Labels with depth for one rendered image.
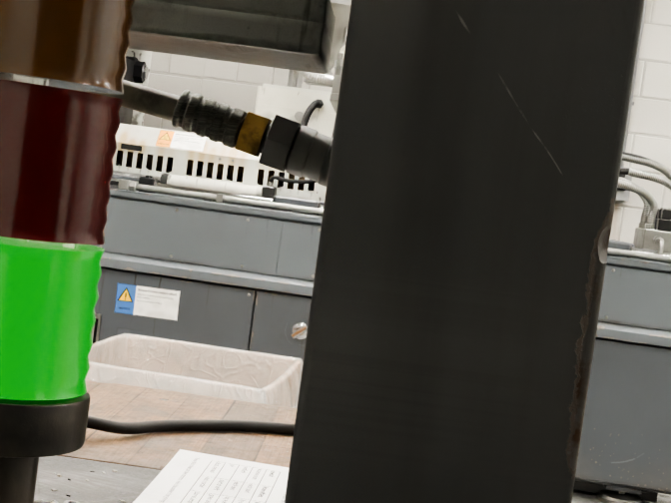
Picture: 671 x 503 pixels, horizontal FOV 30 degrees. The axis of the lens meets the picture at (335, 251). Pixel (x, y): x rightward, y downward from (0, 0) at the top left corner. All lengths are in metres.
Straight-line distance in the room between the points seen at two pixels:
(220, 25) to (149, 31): 0.03
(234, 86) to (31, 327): 6.75
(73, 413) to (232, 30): 0.25
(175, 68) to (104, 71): 6.88
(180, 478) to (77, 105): 0.58
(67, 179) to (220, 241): 4.78
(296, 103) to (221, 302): 1.06
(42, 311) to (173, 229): 4.82
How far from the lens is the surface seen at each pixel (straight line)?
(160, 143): 5.40
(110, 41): 0.29
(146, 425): 0.96
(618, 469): 5.12
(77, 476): 0.83
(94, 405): 1.06
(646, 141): 7.03
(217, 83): 7.04
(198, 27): 0.50
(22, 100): 0.28
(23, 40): 0.28
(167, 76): 7.17
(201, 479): 0.85
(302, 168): 0.61
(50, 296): 0.28
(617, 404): 5.07
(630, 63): 0.48
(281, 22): 0.50
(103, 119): 0.28
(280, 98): 5.64
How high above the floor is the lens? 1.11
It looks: 3 degrees down
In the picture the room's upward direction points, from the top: 8 degrees clockwise
